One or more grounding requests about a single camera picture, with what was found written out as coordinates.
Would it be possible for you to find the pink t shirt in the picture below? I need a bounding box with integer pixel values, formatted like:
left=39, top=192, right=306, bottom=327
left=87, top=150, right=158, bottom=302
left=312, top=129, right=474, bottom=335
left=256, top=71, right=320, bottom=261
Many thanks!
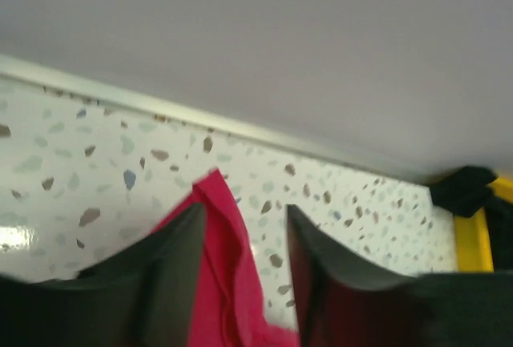
left=156, top=169, right=298, bottom=347

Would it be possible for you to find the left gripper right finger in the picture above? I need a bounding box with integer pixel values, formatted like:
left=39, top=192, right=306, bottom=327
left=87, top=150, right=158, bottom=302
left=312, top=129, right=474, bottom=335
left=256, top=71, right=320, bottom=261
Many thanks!
left=286, top=205, right=512, bottom=347

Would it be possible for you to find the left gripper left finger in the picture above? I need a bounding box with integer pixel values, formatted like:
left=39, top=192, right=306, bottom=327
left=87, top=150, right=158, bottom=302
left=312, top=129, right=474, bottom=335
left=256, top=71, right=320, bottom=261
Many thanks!
left=1, top=204, right=206, bottom=346

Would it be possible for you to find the yellow plastic bin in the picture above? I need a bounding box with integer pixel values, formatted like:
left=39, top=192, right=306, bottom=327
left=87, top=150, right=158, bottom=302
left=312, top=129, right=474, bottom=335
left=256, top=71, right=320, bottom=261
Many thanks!
left=454, top=177, right=512, bottom=272

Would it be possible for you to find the black t shirt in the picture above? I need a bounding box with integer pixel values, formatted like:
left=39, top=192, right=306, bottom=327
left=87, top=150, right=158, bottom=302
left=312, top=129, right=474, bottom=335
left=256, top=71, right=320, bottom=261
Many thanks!
left=429, top=165, right=513, bottom=272

